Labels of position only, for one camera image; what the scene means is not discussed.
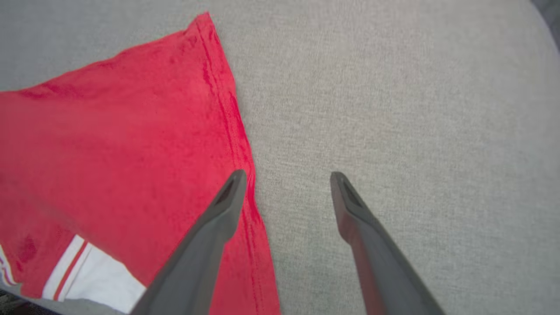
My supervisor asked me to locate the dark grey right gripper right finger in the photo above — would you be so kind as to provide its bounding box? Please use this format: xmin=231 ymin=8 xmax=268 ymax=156
xmin=330 ymin=171 xmax=445 ymax=315

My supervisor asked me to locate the red and white sports jersey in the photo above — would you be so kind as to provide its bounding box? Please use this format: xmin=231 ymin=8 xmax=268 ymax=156
xmin=0 ymin=12 xmax=281 ymax=315

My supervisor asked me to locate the grey fabric sofa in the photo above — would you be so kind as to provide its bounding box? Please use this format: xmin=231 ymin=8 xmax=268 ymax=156
xmin=0 ymin=0 xmax=560 ymax=315

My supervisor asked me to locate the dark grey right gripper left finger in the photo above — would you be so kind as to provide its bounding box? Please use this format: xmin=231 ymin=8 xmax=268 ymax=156
xmin=131 ymin=170 xmax=248 ymax=315

